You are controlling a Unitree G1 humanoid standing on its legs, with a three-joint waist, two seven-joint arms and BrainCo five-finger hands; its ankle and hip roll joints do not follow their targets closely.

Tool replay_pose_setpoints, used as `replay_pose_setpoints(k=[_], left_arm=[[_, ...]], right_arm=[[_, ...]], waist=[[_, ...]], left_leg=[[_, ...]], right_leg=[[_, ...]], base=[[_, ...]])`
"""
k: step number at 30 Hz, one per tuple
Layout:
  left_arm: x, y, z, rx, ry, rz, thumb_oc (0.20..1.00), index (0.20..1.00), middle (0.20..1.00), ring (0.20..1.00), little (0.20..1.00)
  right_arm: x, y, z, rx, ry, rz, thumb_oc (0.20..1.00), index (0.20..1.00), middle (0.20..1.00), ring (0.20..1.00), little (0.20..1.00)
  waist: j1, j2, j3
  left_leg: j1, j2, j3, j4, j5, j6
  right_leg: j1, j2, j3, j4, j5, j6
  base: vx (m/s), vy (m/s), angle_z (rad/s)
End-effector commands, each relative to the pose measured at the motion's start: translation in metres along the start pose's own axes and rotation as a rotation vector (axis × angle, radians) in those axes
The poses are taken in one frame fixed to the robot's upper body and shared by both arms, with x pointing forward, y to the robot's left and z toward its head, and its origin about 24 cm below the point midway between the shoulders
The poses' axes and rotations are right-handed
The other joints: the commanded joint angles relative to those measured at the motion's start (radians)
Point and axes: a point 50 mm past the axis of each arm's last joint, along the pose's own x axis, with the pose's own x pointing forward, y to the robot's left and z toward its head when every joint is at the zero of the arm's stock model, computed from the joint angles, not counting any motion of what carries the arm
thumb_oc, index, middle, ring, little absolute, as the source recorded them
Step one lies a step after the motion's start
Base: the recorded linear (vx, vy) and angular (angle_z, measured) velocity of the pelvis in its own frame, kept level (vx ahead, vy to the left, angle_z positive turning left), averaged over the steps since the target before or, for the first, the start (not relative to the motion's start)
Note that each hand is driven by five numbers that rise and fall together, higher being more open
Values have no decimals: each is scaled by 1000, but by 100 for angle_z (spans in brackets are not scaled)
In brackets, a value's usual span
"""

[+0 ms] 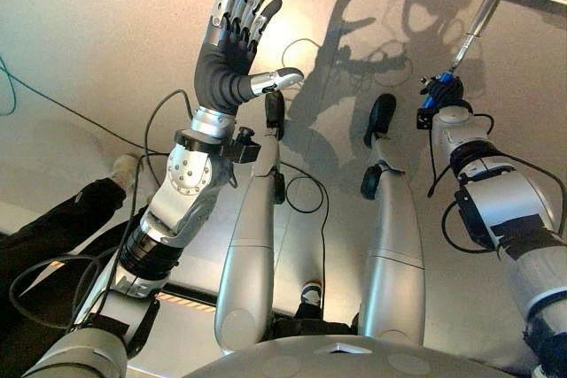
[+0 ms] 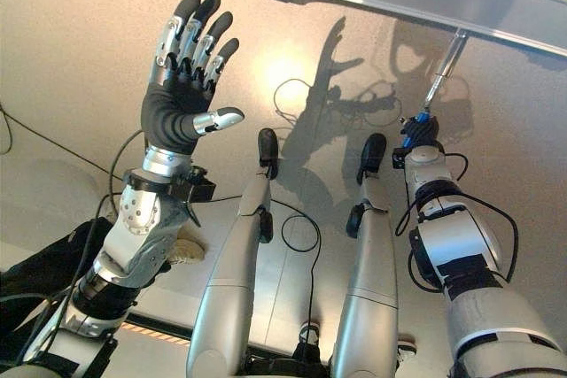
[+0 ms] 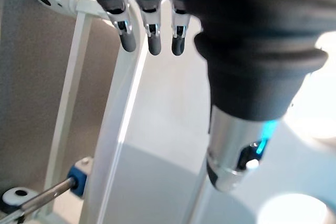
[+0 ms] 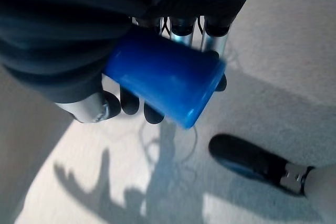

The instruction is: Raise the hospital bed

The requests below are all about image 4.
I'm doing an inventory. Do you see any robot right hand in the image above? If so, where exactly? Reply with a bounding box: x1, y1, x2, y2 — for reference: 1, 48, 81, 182
0, 0, 266, 124

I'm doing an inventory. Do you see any blue plastic cup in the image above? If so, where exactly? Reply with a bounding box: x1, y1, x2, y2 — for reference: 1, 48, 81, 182
102, 28, 226, 130

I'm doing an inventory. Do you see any robot dark foot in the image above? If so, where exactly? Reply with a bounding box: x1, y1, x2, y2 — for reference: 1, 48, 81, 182
208, 134, 315, 196

